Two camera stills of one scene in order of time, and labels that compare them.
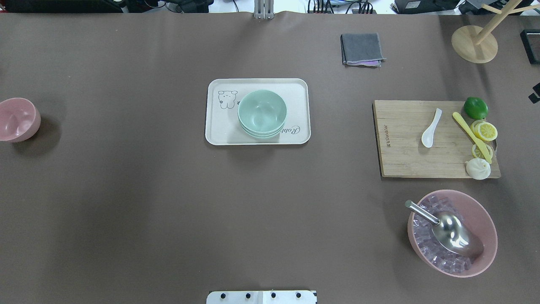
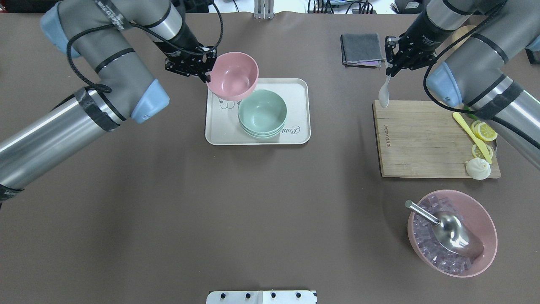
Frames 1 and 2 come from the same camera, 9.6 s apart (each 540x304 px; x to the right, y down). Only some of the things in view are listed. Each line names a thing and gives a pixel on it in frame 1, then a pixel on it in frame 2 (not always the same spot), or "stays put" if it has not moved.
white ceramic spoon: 427,137 → 383,94
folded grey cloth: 363,50 stays put
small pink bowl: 20,120 → 233,76
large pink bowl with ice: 434,255 stays put
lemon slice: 477,152 stays put
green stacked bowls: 262,114 stays put
